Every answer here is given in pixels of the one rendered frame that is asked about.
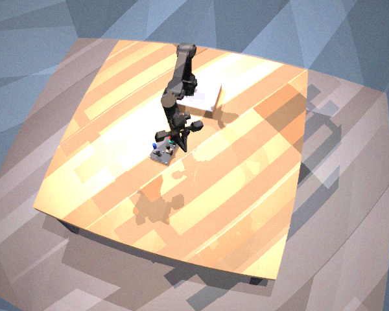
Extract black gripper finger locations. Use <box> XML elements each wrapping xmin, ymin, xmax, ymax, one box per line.
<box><xmin>171</xmin><ymin>133</ymin><xmax>186</xmax><ymax>153</ymax></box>
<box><xmin>181</xmin><ymin>130</ymin><xmax>191</xmax><ymax>152</ymax></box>

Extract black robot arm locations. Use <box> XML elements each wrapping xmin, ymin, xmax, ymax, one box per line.
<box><xmin>161</xmin><ymin>43</ymin><xmax>198</xmax><ymax>126</ymax></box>

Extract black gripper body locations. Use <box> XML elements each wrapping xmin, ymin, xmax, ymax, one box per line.
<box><xmin>154</xmin><ymin>111</ymin><xmax>204</xmax><ymax>143</ymax></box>

